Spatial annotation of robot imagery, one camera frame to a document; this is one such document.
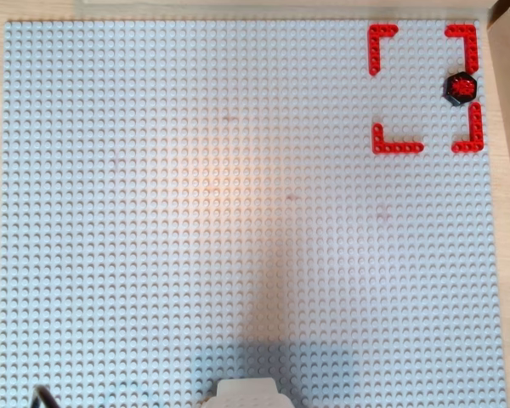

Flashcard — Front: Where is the grey Lego baseplate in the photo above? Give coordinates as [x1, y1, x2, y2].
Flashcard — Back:
[0, 19, 507, 408]

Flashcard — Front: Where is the red L-shaped Lego beam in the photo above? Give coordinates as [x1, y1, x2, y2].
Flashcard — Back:
[372, 122, 425, 155]
[451, 101, 485, 154]
[445, 24, 479, 78]
[368, 24, 400, 77]

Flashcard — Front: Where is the beige cardboard panel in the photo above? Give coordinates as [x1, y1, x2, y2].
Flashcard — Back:
[82, 0, 490, 7]

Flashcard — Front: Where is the black camera cable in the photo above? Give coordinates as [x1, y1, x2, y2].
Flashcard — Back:
[30, 384, 60, 408]

